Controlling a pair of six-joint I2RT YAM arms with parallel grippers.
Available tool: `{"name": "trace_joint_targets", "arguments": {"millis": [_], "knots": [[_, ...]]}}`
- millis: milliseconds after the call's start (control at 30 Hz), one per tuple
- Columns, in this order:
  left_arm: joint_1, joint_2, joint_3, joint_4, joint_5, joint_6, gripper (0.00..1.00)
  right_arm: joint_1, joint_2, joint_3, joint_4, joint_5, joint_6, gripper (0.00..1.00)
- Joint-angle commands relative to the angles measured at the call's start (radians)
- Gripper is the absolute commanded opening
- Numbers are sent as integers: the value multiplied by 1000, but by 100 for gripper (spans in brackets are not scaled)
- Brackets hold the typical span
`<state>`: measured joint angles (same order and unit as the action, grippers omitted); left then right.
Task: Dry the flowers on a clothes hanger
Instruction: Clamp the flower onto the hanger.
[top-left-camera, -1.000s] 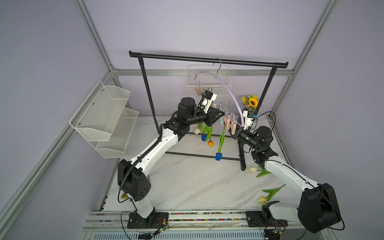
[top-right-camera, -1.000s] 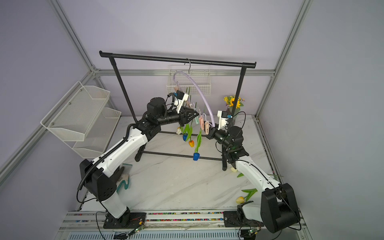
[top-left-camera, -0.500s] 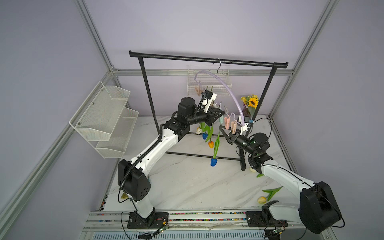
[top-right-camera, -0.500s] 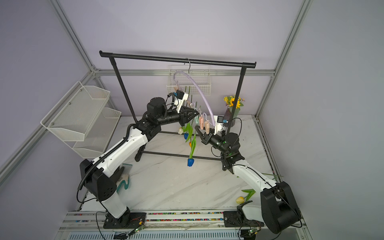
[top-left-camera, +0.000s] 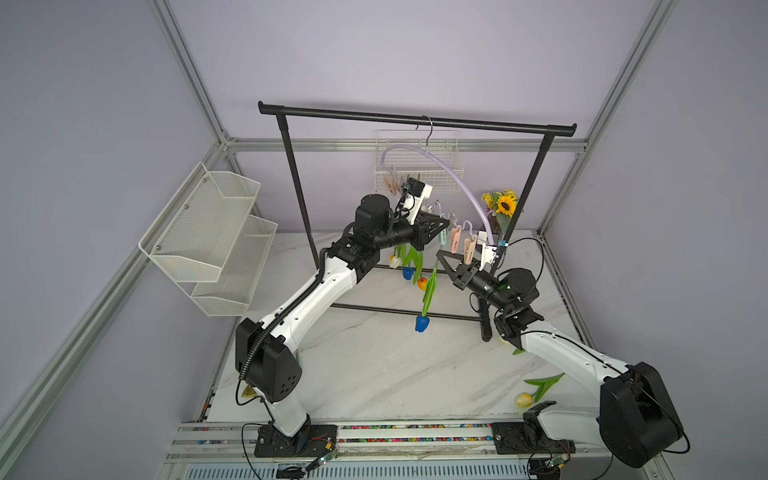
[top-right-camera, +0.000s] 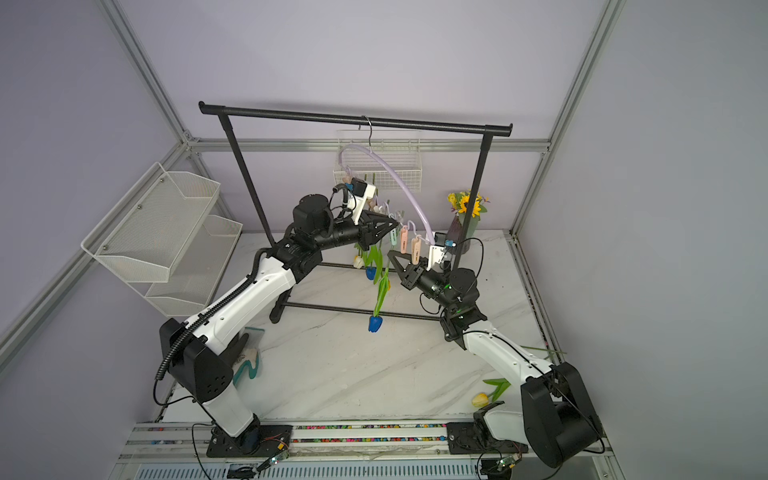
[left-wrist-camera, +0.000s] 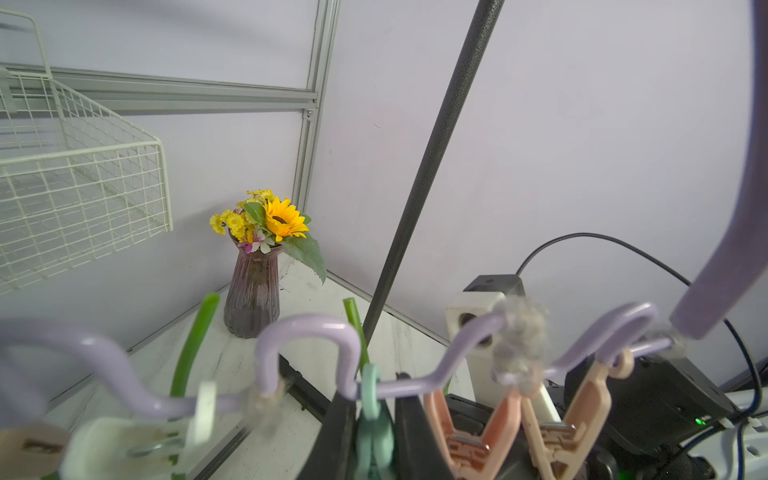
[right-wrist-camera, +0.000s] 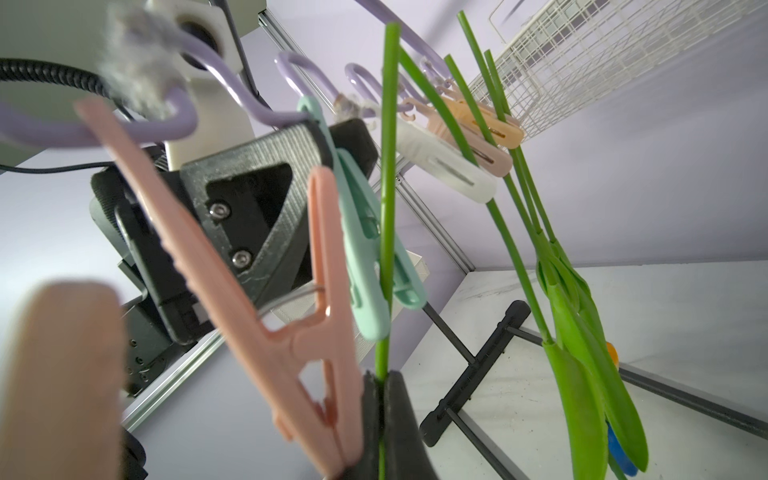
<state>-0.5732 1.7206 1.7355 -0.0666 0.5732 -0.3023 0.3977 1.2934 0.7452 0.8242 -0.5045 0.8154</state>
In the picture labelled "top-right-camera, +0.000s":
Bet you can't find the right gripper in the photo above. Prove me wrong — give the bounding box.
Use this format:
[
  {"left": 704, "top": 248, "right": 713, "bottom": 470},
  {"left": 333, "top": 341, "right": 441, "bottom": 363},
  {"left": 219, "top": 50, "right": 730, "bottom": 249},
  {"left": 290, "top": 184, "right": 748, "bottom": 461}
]
[{"left": 391, "top": 252, "right": 458, "bottom": 313}]

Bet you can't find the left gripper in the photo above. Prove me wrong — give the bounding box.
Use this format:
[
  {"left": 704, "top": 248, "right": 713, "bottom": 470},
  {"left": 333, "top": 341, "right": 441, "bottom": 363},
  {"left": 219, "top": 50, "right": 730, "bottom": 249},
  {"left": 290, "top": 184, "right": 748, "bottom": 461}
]
[{"left": 314, "top": 212, "right": 397, "bottom": 253}]

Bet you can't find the blue tulip group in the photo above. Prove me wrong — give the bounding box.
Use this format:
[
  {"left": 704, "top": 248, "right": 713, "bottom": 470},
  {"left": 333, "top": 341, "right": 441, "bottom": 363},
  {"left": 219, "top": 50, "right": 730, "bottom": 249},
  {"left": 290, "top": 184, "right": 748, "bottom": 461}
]
[
  {"left": 363, "top": 245, "right": 384, "bottom": 284},
  {"left": 368, "top": 266, "right": 391, "bottom": 333}
]

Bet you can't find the lilac clip hanger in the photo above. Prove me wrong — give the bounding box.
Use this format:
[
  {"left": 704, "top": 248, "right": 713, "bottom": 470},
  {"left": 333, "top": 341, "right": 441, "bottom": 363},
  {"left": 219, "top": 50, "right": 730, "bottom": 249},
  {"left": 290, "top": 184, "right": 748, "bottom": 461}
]
[{"left": 336, "top": 127, "right": 434, "bottom": 265}]

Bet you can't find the white tulip group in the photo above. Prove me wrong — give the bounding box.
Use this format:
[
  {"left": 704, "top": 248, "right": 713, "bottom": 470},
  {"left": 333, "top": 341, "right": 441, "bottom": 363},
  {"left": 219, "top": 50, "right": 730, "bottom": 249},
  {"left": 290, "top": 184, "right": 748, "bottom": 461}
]
[{"left": 353, "top": 243, "right": 367, "bottom": 269}]

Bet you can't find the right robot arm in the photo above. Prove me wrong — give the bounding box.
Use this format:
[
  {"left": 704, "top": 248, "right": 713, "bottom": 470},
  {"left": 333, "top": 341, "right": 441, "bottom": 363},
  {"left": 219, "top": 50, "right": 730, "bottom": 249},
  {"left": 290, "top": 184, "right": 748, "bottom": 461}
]
[{"left": 388, "top": 251, "right": 604, "bottom": 468}]

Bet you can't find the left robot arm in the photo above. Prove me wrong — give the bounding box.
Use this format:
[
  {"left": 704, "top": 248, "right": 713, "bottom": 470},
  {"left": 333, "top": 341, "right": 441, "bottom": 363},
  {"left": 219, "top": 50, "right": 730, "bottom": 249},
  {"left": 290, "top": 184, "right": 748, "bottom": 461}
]
[{"left": 155, "top": 194, "right": 398, "bottom": 446}]

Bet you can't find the black clothes rack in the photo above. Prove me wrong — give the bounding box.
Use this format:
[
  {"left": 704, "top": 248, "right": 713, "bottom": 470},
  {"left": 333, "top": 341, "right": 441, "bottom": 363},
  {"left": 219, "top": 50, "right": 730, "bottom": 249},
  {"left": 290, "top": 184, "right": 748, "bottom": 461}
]
[{"left": 198, "top": 100, "right": 514, "bottom": 325}]

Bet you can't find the dark ribbed vase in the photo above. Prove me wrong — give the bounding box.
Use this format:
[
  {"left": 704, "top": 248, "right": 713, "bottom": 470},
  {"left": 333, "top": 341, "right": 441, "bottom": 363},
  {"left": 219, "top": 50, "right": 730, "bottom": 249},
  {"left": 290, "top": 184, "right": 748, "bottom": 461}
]
[{"left": 447, "top": 215, "right": 480, "bottom": 253}]

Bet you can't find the sunflower bouquet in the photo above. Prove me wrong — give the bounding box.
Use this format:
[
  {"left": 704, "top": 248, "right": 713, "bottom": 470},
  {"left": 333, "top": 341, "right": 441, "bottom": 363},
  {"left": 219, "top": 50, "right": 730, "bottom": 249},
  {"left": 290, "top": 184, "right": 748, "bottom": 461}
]
[{"left": 447, "top": 191, "right": 489, "bottom": 218}]

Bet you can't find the pale yellow tulip right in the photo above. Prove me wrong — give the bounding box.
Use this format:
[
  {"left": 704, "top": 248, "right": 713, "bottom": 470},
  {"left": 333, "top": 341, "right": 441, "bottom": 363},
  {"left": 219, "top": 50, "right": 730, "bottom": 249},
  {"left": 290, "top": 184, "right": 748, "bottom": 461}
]
[{"left": 471, "top": 378, "right": 511, "bottom": 409}]

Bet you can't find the teal green glove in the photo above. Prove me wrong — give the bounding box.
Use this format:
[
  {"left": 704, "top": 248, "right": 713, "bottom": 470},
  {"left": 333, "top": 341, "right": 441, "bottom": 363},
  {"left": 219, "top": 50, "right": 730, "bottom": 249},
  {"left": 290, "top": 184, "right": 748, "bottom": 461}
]
[{"left": 233, "top": 327, "right": 265, "bottom": 386}]

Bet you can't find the white mesh two-tier shelf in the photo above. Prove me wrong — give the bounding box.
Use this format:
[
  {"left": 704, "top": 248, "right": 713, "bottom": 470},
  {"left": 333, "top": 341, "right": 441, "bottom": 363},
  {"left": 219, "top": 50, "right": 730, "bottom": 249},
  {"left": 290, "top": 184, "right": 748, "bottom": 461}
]
[{"left": 81, "top": 163, "right": 242, "bottom": 318}]

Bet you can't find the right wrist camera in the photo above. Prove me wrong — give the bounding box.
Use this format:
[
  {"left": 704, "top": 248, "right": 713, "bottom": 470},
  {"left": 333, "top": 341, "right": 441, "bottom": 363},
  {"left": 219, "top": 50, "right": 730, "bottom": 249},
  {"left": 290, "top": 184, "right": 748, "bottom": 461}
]
[{"left": 427, "top": 232, "right": 456, "bottom": 270}]

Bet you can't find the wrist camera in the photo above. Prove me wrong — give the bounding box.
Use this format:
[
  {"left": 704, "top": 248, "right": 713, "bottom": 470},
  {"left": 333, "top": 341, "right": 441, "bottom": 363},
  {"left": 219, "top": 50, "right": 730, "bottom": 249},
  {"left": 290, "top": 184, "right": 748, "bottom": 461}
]
[
  {"left": 427, "top": 232, "right": 456, "bottom": 270},
  {"left": 345, "top": 177, "right": 376, "bottom": 225}
]

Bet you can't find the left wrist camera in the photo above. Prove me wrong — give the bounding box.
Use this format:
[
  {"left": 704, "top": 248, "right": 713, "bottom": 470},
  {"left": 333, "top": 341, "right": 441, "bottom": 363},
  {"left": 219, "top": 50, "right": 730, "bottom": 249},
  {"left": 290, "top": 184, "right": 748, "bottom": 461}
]
[{"left": 345, "top": 177, "right": 376, "bottom": 225}]

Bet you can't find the white wire wall basket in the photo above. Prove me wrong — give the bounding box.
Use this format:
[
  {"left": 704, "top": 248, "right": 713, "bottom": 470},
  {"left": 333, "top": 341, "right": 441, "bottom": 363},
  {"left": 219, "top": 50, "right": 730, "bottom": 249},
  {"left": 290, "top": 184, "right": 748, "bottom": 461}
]
[{"left": 333, "top": 129, "right": 423, "bottom": 193}]

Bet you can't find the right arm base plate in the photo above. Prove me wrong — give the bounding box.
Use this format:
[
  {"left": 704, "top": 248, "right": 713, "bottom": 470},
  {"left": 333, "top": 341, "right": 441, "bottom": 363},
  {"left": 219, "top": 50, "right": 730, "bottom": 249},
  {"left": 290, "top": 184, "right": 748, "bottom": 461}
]
[{"left": 446, "top": 401, "right": 529, "bottom": 455}]

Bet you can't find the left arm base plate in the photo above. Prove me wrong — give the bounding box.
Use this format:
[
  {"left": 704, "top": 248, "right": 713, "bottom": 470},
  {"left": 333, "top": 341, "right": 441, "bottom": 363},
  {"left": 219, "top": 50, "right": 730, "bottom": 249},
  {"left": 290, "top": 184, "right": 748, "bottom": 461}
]
[{"left": 206, "top": 424, "right": 293, "bottom": 458}]

